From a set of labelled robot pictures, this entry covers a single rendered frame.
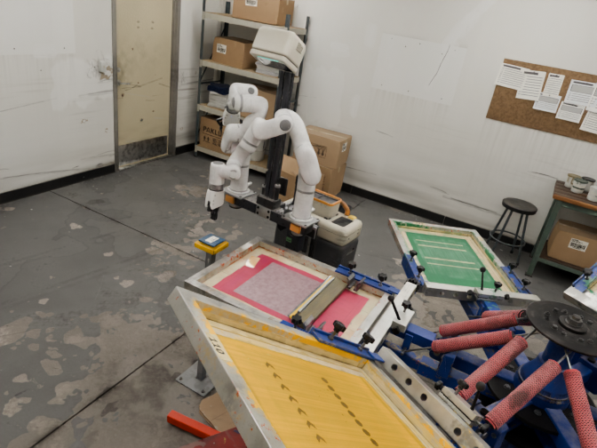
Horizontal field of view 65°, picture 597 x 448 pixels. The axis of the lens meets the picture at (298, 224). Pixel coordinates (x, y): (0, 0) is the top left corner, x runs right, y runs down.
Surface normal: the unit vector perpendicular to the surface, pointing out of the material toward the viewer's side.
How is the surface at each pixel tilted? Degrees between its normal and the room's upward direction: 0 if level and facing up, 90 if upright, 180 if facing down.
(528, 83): 88
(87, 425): 0
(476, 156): 90
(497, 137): 90
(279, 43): 64
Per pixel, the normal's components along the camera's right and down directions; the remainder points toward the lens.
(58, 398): 0.15, -0.89
